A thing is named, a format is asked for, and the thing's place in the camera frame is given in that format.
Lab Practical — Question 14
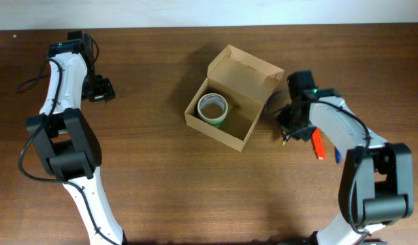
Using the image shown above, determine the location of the blue pen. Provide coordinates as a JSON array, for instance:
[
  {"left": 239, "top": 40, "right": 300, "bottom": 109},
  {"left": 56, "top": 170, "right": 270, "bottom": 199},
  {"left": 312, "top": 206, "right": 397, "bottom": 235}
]
[{"left": 335, "top": 148, "right": 342, "bottom": 164}]

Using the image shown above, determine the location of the beige masking tape roll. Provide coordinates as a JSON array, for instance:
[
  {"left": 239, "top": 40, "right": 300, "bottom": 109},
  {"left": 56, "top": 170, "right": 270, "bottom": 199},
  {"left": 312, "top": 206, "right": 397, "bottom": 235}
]
[{"left": 197, "top": 93, "right": 229, "bottom": 123}]

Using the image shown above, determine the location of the orange utility knife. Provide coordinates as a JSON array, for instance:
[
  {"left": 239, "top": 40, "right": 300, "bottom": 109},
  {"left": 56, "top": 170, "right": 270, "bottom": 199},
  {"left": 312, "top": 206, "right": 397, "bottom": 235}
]
[{"left": 311, "top": 129, "right": 326, "bottom": 161}]

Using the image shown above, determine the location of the green tape roll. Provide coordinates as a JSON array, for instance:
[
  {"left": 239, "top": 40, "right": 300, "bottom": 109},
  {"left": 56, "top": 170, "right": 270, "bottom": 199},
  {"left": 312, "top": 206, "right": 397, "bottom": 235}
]
[{"left": 208, "top": 115, "right": 227, "bottom": 128}]

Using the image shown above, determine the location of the yellow black correction tape dispenser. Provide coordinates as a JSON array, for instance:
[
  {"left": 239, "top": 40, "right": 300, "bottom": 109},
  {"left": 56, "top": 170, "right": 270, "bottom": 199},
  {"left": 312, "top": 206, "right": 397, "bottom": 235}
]
[{"left": 281, "top": 130, "right": 291, "bottom": 146}]

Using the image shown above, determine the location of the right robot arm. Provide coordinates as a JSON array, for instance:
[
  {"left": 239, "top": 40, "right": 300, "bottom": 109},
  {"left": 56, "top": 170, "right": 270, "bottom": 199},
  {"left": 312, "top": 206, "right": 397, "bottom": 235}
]
[{"left": 276, "top": 71, "right": 414, "bottom": 244}]

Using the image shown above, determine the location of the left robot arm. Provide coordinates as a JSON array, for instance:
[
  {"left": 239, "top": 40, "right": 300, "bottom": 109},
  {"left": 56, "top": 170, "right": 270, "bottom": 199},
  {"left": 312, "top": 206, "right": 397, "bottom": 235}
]
[{"left": 18, "top": 31, "right": 127, "bottom": 244}]

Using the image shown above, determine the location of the brown cardboard box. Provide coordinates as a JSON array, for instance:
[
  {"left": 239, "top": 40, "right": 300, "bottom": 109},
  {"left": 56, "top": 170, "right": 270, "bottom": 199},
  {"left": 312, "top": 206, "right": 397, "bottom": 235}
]
[{"left": 184, "top": 45, "right": 285, "bottom": 152}]

